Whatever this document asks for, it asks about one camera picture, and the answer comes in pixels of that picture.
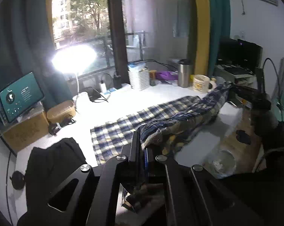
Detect white bear cartoon mug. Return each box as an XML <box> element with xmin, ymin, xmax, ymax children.
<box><xmin>192</xmin><ymin>75</ymin><xmax>217</xmax><ymax>93</ymax></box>

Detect cardboard box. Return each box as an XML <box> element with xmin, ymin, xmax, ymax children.
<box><xmin>4</xmin><ymin>111</ymin><xmax>49</xmax><ymax>152</ymax></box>

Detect stainless steel tumbler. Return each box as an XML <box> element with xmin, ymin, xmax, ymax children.
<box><xmin>178</xmin><ymin>59</ymin><xmax>194</xmax><ymax>88</ymax></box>

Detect white power strip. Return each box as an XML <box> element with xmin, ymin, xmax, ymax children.
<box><xmin>102</xmin><ymin>88</ymin><xmax>116</xmax><ymax>100</ymax></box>

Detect round black puck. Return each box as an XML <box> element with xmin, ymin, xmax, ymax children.
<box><xmin>9</xmin><ymin>171</ymin><xmax>25</xmax><ymax>190</ymax></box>

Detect black folded garment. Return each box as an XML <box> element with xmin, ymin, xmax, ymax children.
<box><xmin>25</xmin><ymin>138</ymin><xmax>86</xmax><ymax>212</ymax></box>

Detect white charger block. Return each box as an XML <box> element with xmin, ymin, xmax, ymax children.
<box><xmin>99</xmin><ymin>82</ymin><xmax>107</xmax><ymax>93</ymax></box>

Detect black power adapter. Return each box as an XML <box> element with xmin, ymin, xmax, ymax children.
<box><xmin>113</xmin><ymin>75</ymin><xmax>122</xmax><ymax>89</ymax></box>

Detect coiled black cable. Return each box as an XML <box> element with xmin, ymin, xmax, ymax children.
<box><xmin>48</xmin><ymin>117</ymin><xmax>76</xmax><ymax>136</ymax></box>

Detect blue plastic bag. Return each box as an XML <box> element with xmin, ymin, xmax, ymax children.
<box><xmin>127</xmin><ymin>61</ymin><xmax>146</xmax><ymax>72</ymax></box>

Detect blue yellow plaid pants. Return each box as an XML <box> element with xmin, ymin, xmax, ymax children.
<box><xmin>90</xmin><ymin>82</ymin><xmax>232</xmax><ymax>165</ymax></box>

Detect black laptop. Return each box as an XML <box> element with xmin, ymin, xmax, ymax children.
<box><xmin>216</xmin><ymin>38</ymin><xmax>263</xmax><ymax>76</ymax></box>

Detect white desk lamp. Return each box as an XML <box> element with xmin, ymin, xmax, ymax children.
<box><xmin>51</xmin><ymin>43</ymin><xmax>98</xmax><ymax>111</ymax></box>

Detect teal screen tablet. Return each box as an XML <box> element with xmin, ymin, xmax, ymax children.
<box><xmin>0</xmin><ymin>71</ymin><xmax>44</xmax><ymax>123</ymax></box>

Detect white perforated plastic basket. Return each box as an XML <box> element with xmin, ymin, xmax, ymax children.
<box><xmin>128</xmin><ymin>68</ymin><xmax>150</xmax><ymax>91</ymax></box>

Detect brown oval lidded box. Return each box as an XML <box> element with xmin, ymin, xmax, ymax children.
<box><xmin>46</xmin><ymin>100</ymin><xmax>76</xmax><ymax>124</ymax></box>

